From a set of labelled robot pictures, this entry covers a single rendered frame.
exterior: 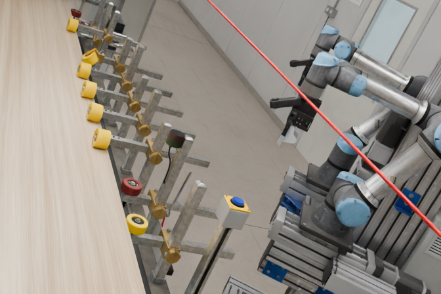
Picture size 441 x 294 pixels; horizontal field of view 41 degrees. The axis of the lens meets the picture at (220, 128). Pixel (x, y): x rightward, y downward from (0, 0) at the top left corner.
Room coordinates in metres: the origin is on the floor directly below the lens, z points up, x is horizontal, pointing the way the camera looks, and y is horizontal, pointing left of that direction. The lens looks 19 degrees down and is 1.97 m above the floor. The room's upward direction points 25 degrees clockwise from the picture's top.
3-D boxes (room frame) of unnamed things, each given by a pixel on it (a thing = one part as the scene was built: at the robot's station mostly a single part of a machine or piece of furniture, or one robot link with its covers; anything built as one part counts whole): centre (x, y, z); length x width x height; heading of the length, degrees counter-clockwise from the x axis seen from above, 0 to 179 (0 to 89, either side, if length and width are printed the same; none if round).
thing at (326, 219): (2.16, -0.55, 1.09); 0.15 x 0.15 x 0.10
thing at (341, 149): (2.66, -0.58, 1.21); 0.13 x 0.12 x 0.14; 170
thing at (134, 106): (2.74, 0.45, 0.95); 0.13 x 0.06 x 0.05; 27
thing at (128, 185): (2.04, 0.22, 0.85); 0.08 x 0.08 x 0.11
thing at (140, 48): (2.95, 0.55, 0.93); 0.03 x 0.03 x 0.48; 27
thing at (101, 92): (2.77, 0.43, 0.95); 0.50 x 0.04 x 0.04; 117
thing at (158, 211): (2.08, 0.11, 0.85); 0.13 x 0.06 x 0.05; 27
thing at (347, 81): (2.03, -0.33, 1.61); 0.11 x 0.11 x 0.08; 4
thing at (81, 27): (3.66, 0.89, 0.95); 0.50 x 0.04 x 0.04; 117
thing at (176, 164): (2.06, 0.09, 0.93); 0.03 x 0.03 x 0.48; 27
